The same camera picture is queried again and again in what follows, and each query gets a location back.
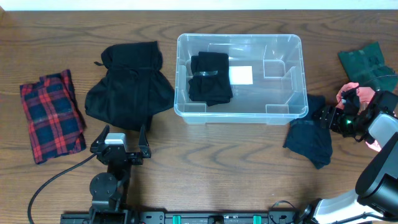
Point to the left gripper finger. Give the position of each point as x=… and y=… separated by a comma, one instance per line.
x=143, y=143
x=101, y=138

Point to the pink printed shirt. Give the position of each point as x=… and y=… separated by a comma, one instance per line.
x=365, y=95

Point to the large black garment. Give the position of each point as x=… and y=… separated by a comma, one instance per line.
x=133, y=89

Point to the red blue plaid cloth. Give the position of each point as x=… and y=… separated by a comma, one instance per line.
x=55, y=124

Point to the black mounting rail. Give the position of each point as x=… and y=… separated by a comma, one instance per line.
x=199, y=218

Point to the dark navy cloth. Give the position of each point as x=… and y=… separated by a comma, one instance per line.
x=307, y=138

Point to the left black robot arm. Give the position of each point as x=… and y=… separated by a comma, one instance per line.
x=109, y=189

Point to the white label in bin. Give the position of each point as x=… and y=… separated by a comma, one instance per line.
x=240, y=75

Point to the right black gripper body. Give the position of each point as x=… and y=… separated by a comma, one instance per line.
x=345, y=124

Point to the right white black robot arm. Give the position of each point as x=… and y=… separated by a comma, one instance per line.
x=375, y=194

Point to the black cloth with band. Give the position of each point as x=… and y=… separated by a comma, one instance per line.
x=210, y=82

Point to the clear plastic storage bin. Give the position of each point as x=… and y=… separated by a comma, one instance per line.
x=278, y=94

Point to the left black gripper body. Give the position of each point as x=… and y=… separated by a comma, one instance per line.
x=135, y=160

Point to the dark green folded cloth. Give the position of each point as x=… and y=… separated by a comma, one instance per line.
x=367, y=67

